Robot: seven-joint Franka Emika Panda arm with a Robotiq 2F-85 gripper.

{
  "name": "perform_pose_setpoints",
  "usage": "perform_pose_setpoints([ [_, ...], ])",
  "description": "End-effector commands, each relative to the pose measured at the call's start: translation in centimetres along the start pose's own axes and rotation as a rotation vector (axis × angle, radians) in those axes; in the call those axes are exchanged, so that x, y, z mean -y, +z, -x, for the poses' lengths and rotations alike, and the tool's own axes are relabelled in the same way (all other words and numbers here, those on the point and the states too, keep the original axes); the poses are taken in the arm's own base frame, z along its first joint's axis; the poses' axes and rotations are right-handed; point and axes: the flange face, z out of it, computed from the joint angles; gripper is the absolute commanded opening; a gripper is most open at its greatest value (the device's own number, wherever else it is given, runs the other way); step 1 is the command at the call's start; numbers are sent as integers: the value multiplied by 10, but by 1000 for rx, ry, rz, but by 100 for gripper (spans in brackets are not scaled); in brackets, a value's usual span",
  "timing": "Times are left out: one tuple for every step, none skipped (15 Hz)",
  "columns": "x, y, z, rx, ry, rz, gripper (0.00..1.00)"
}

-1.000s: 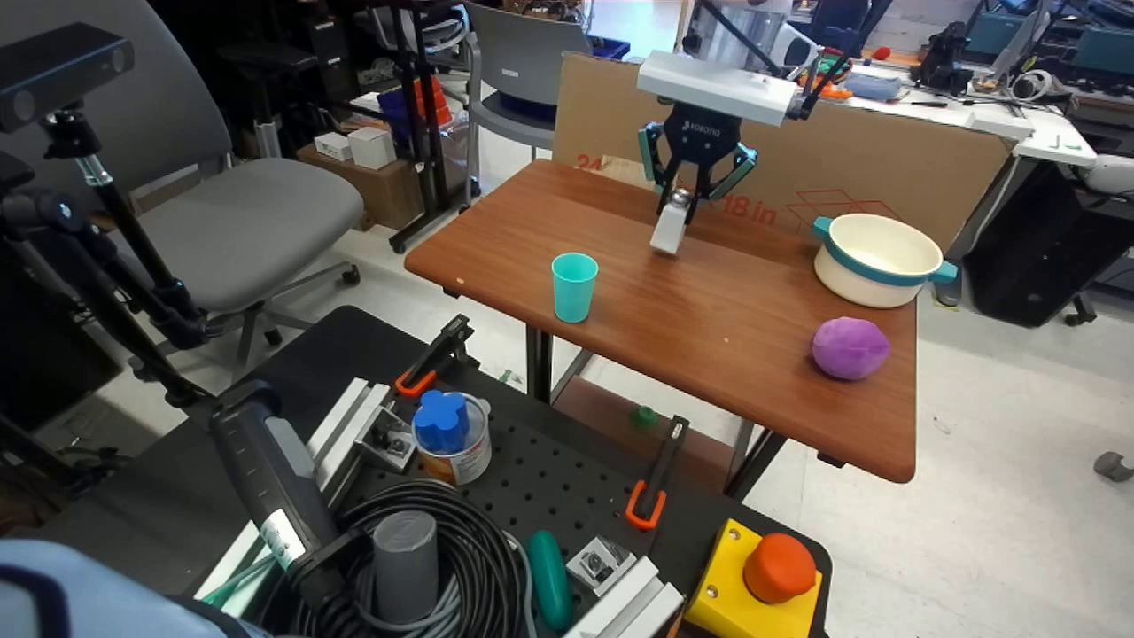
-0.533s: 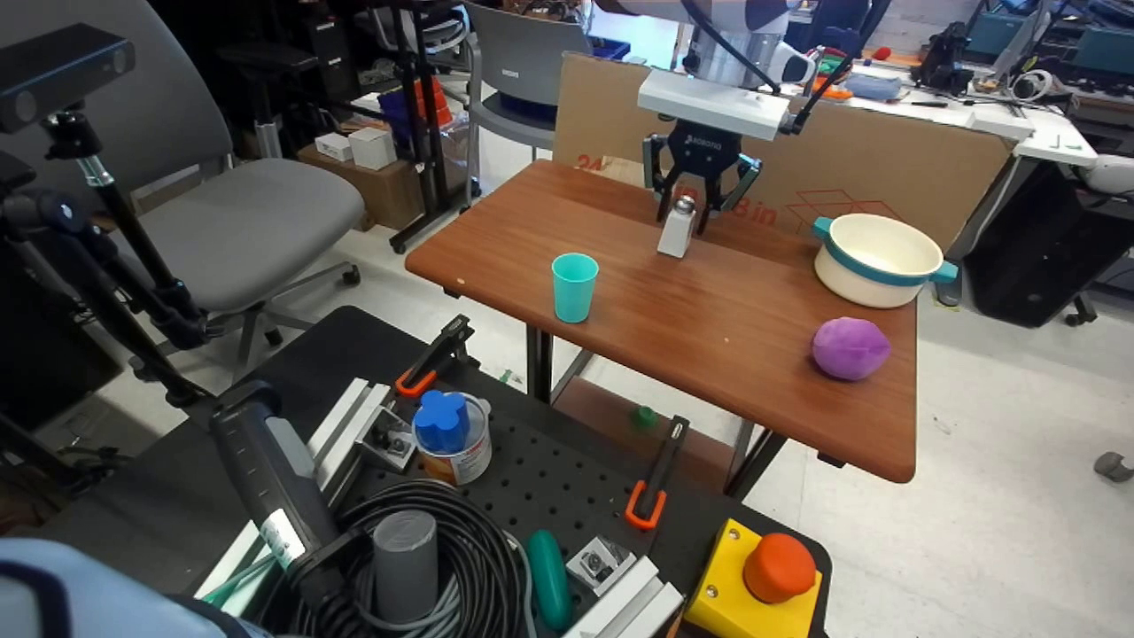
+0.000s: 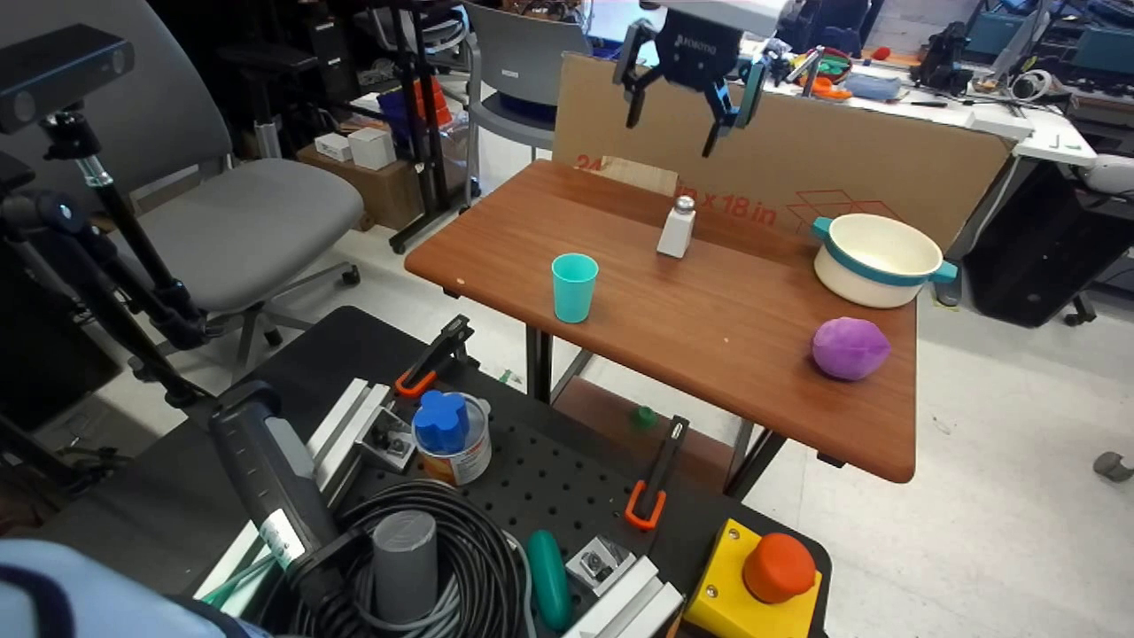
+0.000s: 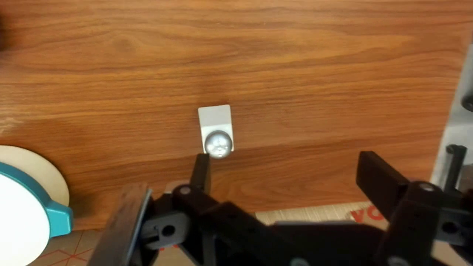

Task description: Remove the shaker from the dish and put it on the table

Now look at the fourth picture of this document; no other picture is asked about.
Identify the cream dish with teal band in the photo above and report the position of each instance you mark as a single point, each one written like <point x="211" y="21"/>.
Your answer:
<point x="29" y="197"/>

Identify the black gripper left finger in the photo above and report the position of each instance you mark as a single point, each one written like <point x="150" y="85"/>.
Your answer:
<point x="127" y="231"/>

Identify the brown cardboard sheet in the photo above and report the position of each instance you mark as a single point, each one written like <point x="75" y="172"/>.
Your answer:
<point x="314" y="215"/>

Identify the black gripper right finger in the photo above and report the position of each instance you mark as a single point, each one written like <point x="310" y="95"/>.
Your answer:
<point x="418" y="216"/>

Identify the white square tag with disc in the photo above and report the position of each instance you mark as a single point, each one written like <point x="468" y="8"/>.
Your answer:
<point x="215" y="129"/>

